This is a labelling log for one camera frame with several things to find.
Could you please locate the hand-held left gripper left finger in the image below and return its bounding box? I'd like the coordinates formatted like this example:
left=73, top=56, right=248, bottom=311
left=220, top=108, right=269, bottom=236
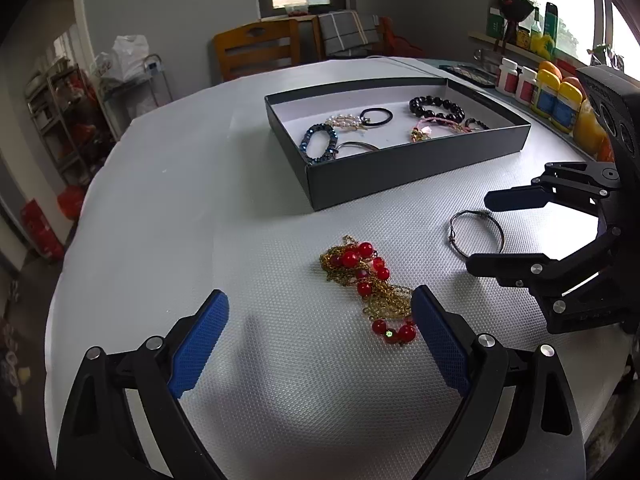
left=54, top=289, right=231, bottom=480

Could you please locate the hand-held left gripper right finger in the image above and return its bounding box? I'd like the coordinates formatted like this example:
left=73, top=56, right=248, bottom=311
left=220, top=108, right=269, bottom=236
left=410, top=284, right=587, bottom=480

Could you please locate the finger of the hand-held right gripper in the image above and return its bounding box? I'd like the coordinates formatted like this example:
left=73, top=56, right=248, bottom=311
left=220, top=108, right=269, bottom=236
left=483, top=161, right=621, bottom=213
left=465, top=227, right=621, bottom=296

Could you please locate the silver bangle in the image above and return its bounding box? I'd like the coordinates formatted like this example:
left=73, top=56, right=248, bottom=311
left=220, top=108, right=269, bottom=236
left=334, top=141, right=383, bottom=158
left=447, top=210, right=506, bottom=257

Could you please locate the pink cord bracelet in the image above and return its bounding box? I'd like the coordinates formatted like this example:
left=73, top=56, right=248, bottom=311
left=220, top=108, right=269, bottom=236
left=411, top=115, right=473, bottom=143

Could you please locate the dark grey cardboard box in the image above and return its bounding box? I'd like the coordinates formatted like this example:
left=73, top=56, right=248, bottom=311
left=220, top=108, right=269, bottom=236
left=264, top=76, right=532, bottom=212

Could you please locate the red bead gold chain necklace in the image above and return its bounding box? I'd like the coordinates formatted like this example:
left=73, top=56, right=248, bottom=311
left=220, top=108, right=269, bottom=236
left=320, top=235, right=418, bottom=346

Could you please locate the black hair tie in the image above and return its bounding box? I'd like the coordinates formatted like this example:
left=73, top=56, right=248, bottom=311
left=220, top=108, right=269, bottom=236
left=359, top=107, right=394, bottom=127

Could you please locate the blue crystal bracelet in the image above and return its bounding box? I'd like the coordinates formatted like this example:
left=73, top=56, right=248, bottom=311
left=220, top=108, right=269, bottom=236
left=299, top=123, right=340, bottom=165

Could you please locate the orange bottle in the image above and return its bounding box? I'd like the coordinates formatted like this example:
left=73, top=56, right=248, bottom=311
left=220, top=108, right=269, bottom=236
left=572, top=100, right=608, bottom=156

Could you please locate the yellow bottle blue label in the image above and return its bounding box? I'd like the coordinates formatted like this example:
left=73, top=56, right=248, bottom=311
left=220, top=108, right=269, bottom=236
left=531, top=70, right=561, bottom=117
left=551, top=81, right=583, bottom=134

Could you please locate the white bottle red label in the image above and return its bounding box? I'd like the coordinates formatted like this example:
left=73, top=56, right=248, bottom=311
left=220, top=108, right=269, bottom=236
left=496, top=58, right=521, bottom=96
left=515, top=66, right=538, bottom=106

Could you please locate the green bottle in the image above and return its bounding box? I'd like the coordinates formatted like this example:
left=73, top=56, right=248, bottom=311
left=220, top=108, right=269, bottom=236
left=544, top=2, right=560, bottom=41

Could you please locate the dark flower bouquet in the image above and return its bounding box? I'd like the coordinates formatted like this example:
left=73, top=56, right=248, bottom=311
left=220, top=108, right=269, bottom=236
left=497, top=0, right=538, bottom=28

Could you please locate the green box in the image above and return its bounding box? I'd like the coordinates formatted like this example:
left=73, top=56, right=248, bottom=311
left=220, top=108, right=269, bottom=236
left=487, top=7, right=506, bottom=41

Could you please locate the red plastic bag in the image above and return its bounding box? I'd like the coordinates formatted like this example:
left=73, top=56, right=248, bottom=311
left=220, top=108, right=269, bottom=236
left=57, top=186, right=87, bottom=220

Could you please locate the red cloth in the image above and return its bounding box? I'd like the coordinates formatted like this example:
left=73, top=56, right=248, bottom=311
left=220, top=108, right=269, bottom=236
left=382, top=17, right=426, bottom=58

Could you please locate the red box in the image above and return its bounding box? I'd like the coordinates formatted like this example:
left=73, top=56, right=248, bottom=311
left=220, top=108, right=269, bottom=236
left=20, top=199, right=66, bottom=261

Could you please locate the folded grey plaid cloth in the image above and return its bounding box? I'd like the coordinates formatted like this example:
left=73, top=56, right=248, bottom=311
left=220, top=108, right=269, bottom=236
left=318, top=10, right=382, bottom=57

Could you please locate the small metal cart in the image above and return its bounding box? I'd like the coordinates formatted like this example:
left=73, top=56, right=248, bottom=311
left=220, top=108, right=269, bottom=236
left=141, top=54, right=174, bottom=106

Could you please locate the metal storage rack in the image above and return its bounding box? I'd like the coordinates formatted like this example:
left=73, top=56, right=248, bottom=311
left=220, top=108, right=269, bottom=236
left=25, top=57, right=108, bottom=186

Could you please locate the white plastic bag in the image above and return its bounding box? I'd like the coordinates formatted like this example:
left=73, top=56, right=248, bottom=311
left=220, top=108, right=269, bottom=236
left=100, top=35, right=151, bottom=83

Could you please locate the wooden chair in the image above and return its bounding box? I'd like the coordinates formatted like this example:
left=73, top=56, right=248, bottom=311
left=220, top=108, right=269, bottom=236
left=213, top=19, right=301, bottom=82

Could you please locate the black bead bracelet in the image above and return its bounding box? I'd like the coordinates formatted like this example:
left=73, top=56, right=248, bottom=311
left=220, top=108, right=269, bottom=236
left=409, top=96, right=466, bottom=123

